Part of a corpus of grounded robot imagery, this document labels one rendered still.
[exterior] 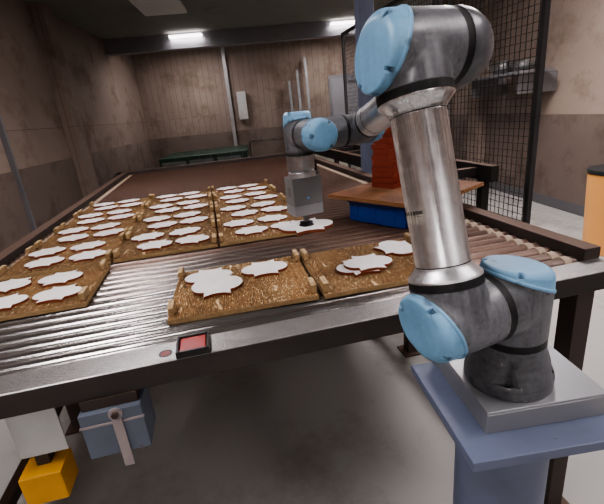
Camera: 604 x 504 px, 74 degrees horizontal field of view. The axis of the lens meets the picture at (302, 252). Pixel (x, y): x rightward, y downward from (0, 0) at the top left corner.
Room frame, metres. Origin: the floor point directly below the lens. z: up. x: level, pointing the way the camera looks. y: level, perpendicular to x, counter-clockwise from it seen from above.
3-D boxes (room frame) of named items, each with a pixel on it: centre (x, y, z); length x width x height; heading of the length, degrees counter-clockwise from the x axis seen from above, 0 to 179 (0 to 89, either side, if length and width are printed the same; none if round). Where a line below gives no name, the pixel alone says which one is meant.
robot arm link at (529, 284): (0.62, -0.35, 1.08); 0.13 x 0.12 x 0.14; 112
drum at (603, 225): (3.32, -2.71, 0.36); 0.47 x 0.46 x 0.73; 93
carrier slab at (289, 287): (1.16, 0.19, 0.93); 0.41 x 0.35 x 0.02; 99
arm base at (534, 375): (0.63, -0.36, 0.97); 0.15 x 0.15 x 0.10
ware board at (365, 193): (1.84, -0.50, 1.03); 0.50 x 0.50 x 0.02; 40
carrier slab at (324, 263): (1.22, -0.22, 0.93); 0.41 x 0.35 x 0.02; 100
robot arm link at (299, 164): (1.11, -0.02, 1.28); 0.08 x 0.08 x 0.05
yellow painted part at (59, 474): (0.75, 0.65, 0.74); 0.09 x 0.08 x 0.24; 101
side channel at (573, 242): (3.10, -0.47, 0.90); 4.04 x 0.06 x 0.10; 11
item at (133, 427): (0.79, 0.47, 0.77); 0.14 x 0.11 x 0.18; 101
